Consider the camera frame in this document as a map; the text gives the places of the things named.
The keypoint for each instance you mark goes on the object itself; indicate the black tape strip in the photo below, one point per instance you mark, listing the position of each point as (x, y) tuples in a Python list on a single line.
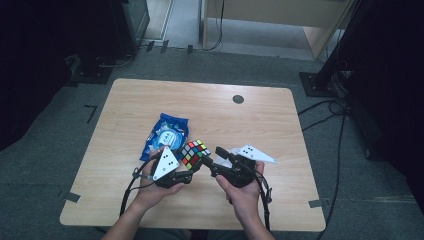
[(164, 46), (190, 49), (150, 46)]

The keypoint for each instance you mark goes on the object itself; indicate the light wooden desk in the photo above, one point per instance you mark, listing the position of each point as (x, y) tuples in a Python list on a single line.
[(266, 10)]

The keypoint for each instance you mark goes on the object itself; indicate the person's left hand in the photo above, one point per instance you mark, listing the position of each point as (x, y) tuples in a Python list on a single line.
[(150, 193)]

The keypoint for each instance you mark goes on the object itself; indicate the black stand base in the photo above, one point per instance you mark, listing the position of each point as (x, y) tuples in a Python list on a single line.
[(91, 75)]

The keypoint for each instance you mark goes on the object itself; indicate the dark round table grommet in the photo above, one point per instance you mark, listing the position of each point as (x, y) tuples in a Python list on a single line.
[(238, 99)]

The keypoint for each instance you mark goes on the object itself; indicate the multicoloured puzzle cube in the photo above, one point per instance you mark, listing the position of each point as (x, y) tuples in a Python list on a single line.
[(195, 153)]

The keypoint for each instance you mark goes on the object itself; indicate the grey tape piece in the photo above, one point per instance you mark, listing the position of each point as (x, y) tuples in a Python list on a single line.
[(72, 197), (317, 203)]

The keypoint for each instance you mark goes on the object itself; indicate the black cabinet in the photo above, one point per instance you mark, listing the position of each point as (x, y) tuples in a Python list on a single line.
[(128, 26)]

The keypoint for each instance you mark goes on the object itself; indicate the dark curtain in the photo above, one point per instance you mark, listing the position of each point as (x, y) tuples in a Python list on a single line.
[(33, 66), (393, 83)]

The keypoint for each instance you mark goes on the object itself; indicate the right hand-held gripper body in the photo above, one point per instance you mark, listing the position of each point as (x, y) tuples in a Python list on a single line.
[(241, 170)]

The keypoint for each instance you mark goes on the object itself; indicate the blue wet wipes pack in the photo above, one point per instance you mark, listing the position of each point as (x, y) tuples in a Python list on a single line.
[(165, 136)]

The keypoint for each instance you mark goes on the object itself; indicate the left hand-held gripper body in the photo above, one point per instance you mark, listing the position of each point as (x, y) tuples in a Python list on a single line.
[(165, 165)]

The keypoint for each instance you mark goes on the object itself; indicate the black metal stand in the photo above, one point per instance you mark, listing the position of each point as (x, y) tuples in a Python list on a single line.
[(316, 85)]

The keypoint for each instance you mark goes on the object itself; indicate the person's right hand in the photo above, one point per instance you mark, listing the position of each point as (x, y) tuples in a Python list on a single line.
[(245, 200)]

